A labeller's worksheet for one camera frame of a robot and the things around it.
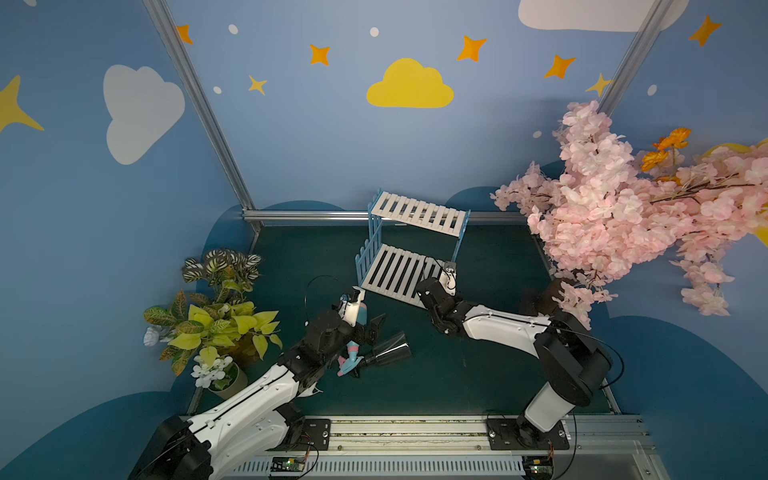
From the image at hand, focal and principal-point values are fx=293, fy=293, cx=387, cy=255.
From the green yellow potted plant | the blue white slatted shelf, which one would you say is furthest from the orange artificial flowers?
the green yellow potted plant

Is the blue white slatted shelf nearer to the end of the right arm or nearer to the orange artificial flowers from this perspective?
the end of the right arm

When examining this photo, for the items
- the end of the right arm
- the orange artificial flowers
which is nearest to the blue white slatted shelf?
the end of the right arm

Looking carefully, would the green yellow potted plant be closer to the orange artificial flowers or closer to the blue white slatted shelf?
the blue white slatted shelf

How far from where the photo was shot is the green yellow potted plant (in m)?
0.66

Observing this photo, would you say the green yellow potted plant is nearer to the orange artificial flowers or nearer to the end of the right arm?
the end of the right arm
